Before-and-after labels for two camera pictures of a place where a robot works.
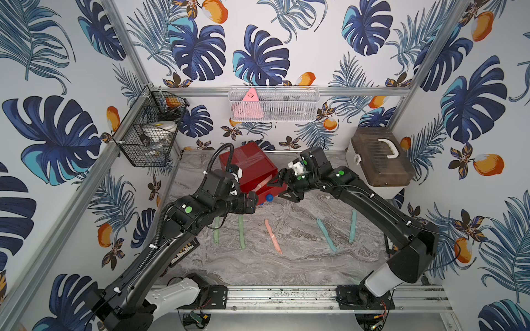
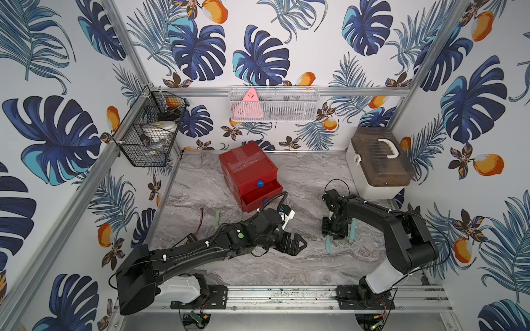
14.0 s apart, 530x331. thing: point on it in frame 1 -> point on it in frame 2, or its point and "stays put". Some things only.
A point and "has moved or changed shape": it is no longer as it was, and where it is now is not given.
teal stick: [330, 241] has moved or changed shape
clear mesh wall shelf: [290, 103] stays put
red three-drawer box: [257, 172] stays put
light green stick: [353, 225] stays put
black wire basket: [148, 131] stays put
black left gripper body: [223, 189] -> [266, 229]
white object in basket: [160, 132] stays put
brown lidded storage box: [377, 158] stays put
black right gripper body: [305, 182] -> [333, 227]
